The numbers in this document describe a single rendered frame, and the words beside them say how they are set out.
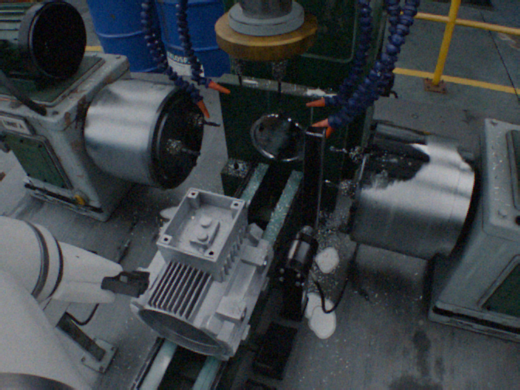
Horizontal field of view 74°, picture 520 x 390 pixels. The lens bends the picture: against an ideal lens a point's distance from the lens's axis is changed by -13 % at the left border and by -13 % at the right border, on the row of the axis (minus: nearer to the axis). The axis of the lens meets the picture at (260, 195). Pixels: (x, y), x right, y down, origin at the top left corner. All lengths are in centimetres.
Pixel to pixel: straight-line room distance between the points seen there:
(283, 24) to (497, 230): 47
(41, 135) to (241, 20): 58
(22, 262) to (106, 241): 75
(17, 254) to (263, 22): 49
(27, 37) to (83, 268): 62
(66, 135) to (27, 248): 60
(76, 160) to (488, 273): 92
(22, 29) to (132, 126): 33
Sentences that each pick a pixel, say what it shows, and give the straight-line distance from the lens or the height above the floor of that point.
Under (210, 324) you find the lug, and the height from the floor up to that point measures 109.
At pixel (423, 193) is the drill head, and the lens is 69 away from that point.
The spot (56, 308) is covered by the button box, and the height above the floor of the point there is 105.
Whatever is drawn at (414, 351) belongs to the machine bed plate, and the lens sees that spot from 91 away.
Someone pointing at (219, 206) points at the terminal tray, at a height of 112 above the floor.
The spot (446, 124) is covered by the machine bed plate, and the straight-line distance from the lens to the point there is 144.
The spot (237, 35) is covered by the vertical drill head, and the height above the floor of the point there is 133.
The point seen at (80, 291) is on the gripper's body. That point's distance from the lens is 43.
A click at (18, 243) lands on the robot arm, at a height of 138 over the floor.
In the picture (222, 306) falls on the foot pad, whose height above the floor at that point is 108.
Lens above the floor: 162
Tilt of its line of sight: 48 degrees down
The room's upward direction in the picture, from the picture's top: 4 degrees counter-clockwise
